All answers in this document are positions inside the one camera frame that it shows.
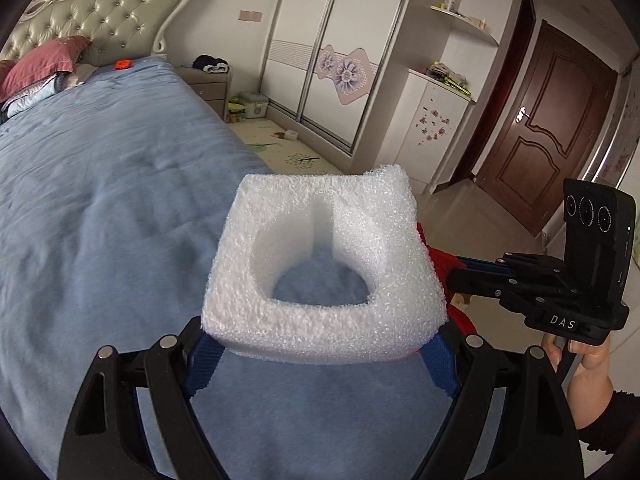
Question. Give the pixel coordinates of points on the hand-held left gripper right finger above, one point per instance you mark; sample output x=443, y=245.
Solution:
x=442, y=365

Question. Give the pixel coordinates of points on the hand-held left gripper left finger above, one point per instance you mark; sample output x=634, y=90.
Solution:
x=202, y=367

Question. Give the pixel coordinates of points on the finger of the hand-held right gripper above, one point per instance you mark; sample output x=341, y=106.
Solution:
x=475, y=284
x=485, y=264

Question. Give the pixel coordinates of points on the white foam packing piece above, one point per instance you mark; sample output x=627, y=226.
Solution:
x=240, y=280

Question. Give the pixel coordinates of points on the person's right forearm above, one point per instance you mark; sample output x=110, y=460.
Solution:
x=600, y=410

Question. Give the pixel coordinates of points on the person's right hand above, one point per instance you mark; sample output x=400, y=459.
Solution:
x=595, y=360

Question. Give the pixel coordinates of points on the brown wooden door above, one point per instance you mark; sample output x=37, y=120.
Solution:
x=550, y=125

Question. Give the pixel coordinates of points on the white stickered cabinet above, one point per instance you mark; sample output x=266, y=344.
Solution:
x=440, y=115

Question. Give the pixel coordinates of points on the bed with blue sheet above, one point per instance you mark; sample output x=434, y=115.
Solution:
x=100, y=210

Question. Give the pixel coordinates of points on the clutter pile on cabinet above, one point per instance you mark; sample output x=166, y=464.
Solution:
x=450, y=77

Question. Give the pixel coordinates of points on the cream printed play mat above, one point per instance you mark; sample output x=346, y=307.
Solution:
x=280, y=152

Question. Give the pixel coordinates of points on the small white box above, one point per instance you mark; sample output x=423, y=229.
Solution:
x=290, y=135

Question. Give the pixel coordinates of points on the white corner shelf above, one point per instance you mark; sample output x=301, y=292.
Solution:
x=470, y=22

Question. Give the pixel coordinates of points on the yellow green toy box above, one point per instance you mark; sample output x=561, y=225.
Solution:
x=234, y=110

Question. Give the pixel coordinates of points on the green storage box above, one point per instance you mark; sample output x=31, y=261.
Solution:
x=253, y=105

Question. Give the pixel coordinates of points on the grey-brown nightstand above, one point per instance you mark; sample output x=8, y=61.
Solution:
x=210, y=91

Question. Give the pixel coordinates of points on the white sliding-door wardrobe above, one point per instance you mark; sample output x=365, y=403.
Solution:
x=300, y=35

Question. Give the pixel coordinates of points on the dark clothes pile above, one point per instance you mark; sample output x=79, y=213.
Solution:
x=210, y=63

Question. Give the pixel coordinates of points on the small orange object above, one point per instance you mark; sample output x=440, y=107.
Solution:
x=123, y=64

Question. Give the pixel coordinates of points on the folded patterned quilt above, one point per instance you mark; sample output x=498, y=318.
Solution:
x=35, y=94

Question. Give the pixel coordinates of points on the pink pillow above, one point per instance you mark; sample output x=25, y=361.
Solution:
x=45, y=60

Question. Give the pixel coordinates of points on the tufted beige headboard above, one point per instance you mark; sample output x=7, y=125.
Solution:
x=100, y=15

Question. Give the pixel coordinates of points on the dark wooden door frame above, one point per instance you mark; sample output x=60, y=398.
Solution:
x=500, y=85

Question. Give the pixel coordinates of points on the wall switch panel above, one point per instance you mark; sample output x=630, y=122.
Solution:
x=250, y=16

